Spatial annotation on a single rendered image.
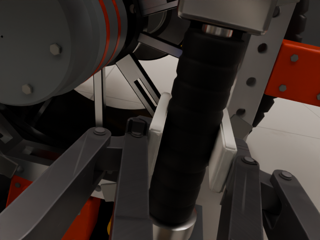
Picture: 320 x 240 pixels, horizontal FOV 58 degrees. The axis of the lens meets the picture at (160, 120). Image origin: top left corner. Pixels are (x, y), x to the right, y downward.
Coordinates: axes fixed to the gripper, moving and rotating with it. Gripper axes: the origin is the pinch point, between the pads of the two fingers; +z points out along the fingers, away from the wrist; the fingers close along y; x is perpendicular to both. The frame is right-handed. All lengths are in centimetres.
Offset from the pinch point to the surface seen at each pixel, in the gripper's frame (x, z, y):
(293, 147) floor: -82, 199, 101
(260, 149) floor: -82, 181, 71
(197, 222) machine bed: -75, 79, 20
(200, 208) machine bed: -75, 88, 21
